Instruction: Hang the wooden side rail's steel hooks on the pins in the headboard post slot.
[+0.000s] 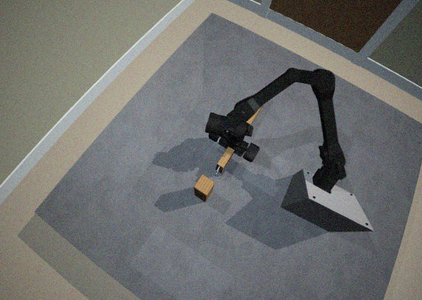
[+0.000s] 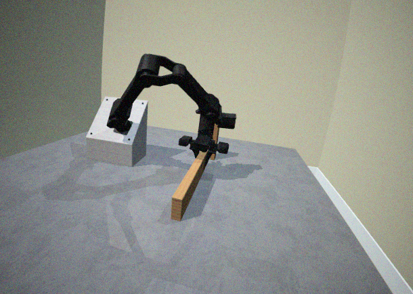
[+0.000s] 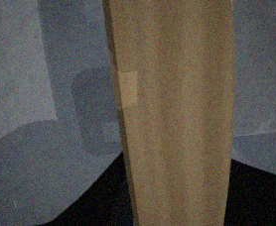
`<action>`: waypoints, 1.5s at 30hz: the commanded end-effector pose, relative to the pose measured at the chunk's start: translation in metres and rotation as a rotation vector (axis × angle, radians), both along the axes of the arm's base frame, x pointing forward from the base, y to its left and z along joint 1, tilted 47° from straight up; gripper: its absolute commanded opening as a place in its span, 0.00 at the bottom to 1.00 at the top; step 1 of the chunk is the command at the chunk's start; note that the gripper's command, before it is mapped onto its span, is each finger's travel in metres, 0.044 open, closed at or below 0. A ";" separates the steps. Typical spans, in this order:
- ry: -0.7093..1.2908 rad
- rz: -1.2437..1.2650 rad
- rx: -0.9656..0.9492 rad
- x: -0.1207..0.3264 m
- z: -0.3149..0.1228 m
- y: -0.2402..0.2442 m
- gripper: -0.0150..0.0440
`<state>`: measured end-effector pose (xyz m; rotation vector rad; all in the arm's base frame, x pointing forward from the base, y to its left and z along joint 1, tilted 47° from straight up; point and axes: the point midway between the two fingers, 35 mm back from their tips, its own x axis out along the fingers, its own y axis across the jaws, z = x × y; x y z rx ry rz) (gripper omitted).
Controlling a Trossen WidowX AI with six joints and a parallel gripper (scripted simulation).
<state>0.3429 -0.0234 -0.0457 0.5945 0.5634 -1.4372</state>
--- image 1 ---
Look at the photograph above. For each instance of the tan wooden board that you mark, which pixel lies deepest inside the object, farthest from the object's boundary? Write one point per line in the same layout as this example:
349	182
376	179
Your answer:
229	151

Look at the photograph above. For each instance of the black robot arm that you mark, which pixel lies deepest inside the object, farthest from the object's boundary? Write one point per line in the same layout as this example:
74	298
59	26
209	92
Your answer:
323	84

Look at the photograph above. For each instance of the dark brown wooden post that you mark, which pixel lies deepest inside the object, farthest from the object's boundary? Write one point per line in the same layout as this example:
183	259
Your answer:
203	187

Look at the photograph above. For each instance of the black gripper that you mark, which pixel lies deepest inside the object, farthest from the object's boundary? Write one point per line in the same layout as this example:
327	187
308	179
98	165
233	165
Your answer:
239	147

